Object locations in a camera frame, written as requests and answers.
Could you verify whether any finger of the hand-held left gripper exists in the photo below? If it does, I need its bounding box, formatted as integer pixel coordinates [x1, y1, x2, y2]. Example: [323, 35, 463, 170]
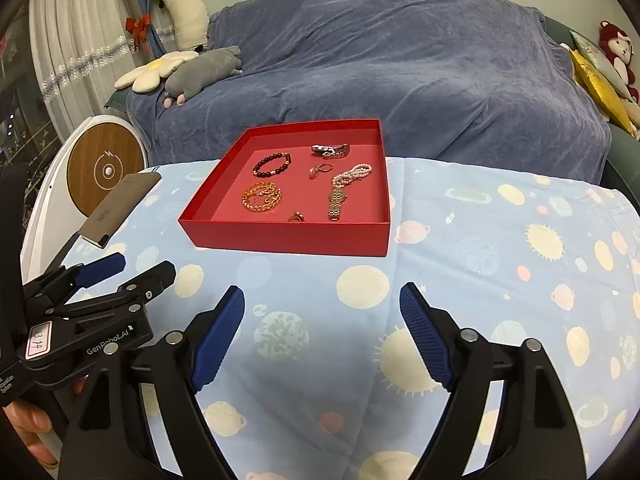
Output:
[22, 253, 126, 313]
[55, 261, 177, 331]

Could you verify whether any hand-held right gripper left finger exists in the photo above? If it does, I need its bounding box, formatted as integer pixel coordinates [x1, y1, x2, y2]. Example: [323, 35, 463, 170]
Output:
[58, 285, 246, 480]

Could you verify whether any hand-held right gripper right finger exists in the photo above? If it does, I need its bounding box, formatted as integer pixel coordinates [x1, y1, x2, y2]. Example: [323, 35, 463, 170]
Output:
[399, 282, 586, 480]

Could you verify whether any red cardboard box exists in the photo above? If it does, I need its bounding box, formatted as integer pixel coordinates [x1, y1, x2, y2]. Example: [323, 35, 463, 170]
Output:
[178, 118, 391, 258]

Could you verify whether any gold bangle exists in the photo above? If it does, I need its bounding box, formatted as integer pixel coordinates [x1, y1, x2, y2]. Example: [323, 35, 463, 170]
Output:
[242, 182, 283, 214]

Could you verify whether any gold chain bracelet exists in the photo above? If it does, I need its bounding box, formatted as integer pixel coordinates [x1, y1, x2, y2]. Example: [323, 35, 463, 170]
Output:
[249, 190, 279, 212]

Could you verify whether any gold wristwatch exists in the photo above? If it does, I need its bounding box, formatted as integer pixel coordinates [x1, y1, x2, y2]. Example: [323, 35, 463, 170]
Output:
[327, 185, 347, 222]

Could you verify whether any pearl bracelet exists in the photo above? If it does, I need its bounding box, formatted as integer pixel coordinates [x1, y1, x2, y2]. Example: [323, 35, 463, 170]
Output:
[331, 162, 373, 187]

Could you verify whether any person's left hand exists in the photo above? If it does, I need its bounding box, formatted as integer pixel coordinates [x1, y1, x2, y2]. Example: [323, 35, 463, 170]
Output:
[2, 377, 87, 465]

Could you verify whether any brown notebook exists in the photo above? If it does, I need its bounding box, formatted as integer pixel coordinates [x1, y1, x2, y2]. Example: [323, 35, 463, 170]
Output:
[78, 172, 162, 250]

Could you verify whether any blue planet-print tablecloth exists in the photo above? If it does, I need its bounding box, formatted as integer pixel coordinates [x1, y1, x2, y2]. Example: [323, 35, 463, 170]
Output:
[50, 157, 640, 480]

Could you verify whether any round white wood-faced appliance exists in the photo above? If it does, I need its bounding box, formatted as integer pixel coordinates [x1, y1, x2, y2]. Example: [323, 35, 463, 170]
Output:
[20, 115, 147, 281]

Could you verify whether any white flower cushion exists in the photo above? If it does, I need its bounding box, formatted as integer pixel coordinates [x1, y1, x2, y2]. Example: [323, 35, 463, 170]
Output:
[114, 50, 200, 93]

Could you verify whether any grey plush toy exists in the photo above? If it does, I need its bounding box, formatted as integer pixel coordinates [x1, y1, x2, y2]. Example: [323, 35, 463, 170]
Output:
[163, 46, 244, 108]

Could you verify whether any white curtain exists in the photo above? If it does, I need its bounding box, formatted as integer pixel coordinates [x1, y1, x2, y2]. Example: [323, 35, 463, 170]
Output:
[27, 0, 151, 146]

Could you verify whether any blue curtain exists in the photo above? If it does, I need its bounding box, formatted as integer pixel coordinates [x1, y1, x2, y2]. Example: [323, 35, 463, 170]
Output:
[127, 0, 176, 58]

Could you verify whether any red bow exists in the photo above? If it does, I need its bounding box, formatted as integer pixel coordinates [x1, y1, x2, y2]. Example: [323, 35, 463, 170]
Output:
[125, 14, 152, 42]

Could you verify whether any green sofa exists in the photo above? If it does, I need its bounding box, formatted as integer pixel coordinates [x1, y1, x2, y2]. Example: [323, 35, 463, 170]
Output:
[545, 15, 640, 201]

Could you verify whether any white plush toy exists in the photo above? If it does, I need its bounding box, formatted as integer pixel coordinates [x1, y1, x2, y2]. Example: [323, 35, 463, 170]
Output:
[152, 0, 211, 53]

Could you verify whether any blue covered sofa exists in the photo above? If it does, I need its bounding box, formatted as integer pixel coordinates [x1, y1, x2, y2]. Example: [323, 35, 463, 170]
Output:
[126, 0, 613, 186]

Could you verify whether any gold cushion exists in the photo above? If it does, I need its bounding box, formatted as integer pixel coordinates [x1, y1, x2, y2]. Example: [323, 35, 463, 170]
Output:
[570, 47, 638, 136]

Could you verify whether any grey patterned cushion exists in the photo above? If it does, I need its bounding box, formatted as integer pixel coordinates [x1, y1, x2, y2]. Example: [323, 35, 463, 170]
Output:
[570, 30, 633, 101]

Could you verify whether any red monkey plush toy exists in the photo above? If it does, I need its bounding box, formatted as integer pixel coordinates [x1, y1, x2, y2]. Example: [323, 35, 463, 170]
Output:
[598, 20, 640, 103]

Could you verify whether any dark beaded bracelet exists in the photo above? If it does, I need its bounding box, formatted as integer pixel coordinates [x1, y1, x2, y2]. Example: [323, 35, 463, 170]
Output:
[252, 152, 292, 178]

